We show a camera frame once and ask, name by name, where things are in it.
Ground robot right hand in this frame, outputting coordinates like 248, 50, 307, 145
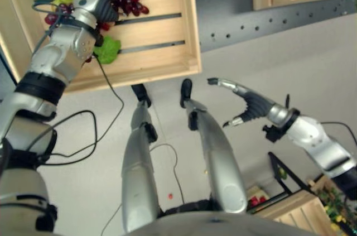
206, 77, 276, 128

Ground purple grape bunch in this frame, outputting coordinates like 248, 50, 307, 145
44, 0, 149, 25

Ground green lettuce leaf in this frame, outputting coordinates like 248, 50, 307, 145
93, 36, 122, 65

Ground large wooden crate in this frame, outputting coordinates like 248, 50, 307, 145
0, 0, 202, 93

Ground red strawberries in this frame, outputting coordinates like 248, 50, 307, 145
249, 195, 267, 208

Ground low wooden crate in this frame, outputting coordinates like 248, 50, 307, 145
255, 176, 357, 236

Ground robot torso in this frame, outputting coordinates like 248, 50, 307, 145
131, 210, 316, 236

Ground robot left leg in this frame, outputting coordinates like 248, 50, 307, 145
121, 84, 160, 233

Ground black metal rack frame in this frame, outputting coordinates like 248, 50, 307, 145
247, 151, 316, 214

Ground black perforated shelf rail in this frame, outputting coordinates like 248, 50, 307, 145
192, 0, 357, 52

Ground thin grey cable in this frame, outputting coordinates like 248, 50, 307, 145
100, 143, 186, 236

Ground black cable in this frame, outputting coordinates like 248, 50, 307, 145
26, 53, 125, 166

